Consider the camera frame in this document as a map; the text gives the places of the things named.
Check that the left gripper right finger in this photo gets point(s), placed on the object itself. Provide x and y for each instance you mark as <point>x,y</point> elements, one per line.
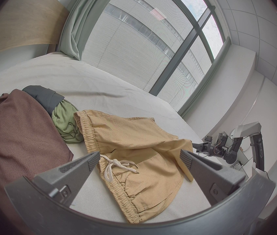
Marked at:
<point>216,182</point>

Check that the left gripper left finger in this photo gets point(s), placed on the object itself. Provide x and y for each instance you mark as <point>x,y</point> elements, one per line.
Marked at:
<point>63,183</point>

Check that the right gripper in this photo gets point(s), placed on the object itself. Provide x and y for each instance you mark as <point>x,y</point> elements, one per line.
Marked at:
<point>210,148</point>

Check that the tan shorts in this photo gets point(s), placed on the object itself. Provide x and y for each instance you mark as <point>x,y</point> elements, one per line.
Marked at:
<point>141,160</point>

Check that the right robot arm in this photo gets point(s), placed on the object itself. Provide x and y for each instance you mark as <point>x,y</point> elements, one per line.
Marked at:
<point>246,128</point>

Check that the bed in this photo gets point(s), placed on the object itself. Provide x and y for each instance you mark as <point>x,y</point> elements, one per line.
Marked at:
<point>55,77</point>

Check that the green garment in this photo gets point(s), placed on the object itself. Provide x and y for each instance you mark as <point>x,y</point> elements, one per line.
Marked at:
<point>66,121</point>

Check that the brown garment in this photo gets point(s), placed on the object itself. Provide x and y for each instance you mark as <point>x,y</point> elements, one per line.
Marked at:
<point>18,136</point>

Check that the dark grey garment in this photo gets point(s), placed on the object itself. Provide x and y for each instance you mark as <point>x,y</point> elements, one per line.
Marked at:
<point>43,97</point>

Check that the window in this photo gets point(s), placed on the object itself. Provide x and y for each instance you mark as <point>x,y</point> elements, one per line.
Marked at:
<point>141,45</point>

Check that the grey-green curtain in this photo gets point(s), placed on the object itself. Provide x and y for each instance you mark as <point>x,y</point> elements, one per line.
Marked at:
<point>76,33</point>

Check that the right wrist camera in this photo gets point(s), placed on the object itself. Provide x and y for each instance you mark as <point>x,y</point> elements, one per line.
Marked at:
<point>207,139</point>

